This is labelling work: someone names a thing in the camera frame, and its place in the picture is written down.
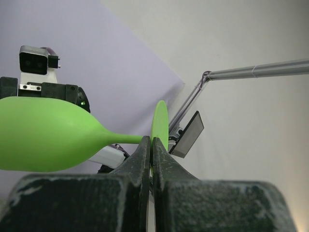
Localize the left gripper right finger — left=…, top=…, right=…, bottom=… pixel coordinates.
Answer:
left=152, top=138, right=296, bottom=232

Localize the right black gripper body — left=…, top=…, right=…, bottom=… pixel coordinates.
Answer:
left=0, top=77, right=90, bottom=112

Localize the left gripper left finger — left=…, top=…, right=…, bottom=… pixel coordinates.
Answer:
left=0, top=136, right=150, bottom=232

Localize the green plastic wine glass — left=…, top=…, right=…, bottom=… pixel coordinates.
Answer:
left=0, top=96, right=169, bottom=178

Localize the black rectangular light panel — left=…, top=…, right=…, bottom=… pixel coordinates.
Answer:
left=169, top=111, right=204, bottom=159

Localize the grey overhead lamp boom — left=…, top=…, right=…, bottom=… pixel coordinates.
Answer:
left=169, top=59, right=309, bottom=133

